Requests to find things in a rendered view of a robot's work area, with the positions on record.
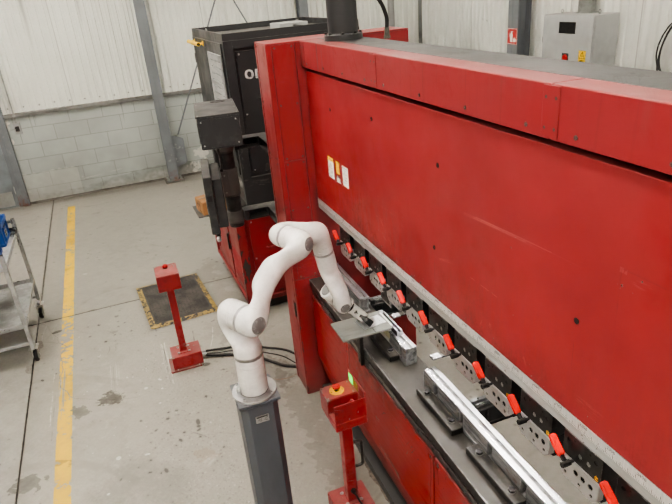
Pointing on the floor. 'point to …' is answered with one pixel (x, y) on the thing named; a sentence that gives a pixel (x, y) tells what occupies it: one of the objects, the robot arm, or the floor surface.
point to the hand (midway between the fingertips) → (366, 319)
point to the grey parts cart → (18, 296)
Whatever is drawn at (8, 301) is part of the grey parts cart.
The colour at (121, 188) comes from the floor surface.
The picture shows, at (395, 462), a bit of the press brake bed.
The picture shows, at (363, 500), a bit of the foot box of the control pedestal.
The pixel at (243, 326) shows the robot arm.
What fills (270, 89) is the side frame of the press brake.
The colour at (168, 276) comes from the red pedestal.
